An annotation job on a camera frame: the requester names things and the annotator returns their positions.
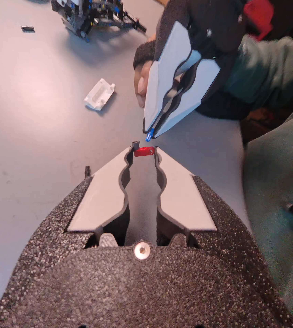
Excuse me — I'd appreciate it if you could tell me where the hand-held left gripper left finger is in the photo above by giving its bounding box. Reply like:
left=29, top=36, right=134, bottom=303
left=67, top=147, right=134, bottom=247

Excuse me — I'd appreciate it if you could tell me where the partly built toy truck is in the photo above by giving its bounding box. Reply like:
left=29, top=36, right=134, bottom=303
left=50, top=0, right=147, bottom=43

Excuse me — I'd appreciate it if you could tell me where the person's green top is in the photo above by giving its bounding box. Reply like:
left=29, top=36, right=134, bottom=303
left=242, top=97, right=293, bottom=328

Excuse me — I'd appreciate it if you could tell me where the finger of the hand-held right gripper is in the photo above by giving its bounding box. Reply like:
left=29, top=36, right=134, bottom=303
left=153, top=58, right=222, bottom=139
left=142, top=21, right=193, bottom=134

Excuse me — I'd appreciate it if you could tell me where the red plastic chair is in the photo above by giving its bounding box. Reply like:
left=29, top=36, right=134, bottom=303
left=243, top=0, right=274, bottom=41

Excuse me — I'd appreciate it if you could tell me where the white toy panel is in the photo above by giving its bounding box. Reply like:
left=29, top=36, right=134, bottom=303
left=84, top=78, right=116, bottom=111

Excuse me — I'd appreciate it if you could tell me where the red toy connector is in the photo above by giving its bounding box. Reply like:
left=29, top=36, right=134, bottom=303
left=134, top=146, right=154, bottom=157

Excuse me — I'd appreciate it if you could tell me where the person's right hand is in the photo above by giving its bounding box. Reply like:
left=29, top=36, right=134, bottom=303
left=133, top=40, right=158, bottom=108

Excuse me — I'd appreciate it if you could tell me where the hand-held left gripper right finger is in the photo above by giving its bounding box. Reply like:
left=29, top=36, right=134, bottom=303
left=154, top=147, right=218, bottom=246

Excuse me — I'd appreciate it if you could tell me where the person's right forearm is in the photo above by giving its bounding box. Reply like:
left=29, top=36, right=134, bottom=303
left=195, top=29, right=293, bottom=121

